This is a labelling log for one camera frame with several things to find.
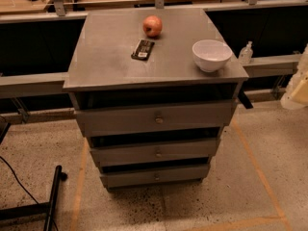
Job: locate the black metal stand base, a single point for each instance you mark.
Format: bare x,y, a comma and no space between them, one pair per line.
45,208

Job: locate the white bowl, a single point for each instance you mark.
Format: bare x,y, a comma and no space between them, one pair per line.
211,55

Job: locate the bottom grey drawer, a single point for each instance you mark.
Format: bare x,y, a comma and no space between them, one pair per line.
154,176

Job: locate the middle grey drawer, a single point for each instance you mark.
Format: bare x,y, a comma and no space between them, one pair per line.
154,152

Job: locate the grey drawer cabinet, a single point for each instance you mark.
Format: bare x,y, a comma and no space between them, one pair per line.
103,75

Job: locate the grey drawer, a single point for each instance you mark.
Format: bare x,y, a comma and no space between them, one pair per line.
154,118
154,152
154,176

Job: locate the red apple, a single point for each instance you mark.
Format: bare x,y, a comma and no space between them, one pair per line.
152,26

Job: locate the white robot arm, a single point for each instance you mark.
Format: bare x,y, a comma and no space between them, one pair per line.
296,95

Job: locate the grey metal rail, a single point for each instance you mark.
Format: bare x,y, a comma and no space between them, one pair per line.
52,83

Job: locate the clear sanitizer pump bottle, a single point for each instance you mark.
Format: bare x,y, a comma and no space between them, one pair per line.
246,54

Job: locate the top grey drawer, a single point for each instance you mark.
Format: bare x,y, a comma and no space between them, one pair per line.
154,118

